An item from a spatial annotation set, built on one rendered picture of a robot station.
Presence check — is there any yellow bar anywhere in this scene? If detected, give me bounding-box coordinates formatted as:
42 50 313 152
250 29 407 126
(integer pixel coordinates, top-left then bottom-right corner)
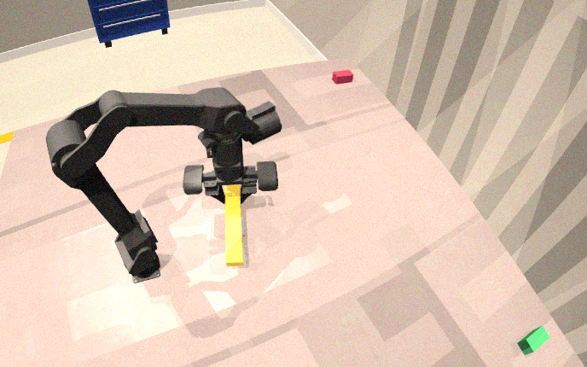
225 184 243 267

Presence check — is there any red rectangular block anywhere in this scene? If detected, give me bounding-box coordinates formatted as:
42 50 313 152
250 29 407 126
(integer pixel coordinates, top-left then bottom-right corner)
332 70 354 84

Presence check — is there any green rectangular block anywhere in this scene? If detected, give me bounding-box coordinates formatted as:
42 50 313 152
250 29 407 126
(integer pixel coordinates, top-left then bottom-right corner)
518 325 550 355

